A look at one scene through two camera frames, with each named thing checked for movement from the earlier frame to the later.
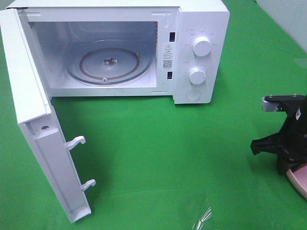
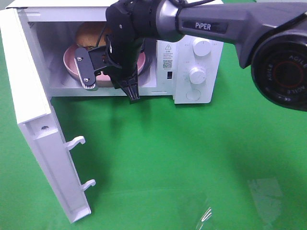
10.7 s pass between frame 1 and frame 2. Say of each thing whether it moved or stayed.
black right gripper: moved
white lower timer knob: stayed
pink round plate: moved
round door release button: stayed
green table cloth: stayed
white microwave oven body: stayed
